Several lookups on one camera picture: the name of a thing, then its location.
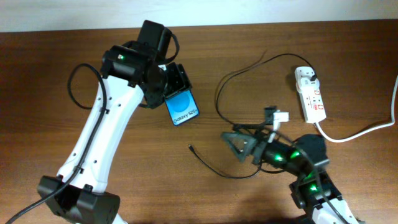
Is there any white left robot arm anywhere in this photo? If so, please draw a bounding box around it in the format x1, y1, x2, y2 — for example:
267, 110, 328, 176
37, 42, 192, 223

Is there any blue Galaxy smartphone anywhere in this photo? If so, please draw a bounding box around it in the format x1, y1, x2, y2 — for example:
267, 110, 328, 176
165, 90, 200, 126

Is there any white power strip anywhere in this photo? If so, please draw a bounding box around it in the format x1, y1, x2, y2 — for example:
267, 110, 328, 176
294, 66, 327, 124

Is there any white charger plug adapter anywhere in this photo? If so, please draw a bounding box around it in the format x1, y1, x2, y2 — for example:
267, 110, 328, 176
296, 77, 320, 93

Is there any white power strip cord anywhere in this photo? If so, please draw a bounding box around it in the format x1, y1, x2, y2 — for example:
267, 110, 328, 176
313, 74, 398, 143

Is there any black USB charging cable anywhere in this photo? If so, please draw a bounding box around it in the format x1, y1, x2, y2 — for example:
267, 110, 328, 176
187, 53, 318, 180

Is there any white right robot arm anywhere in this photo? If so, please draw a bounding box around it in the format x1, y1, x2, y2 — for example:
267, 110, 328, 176
221, 124, 363, 224

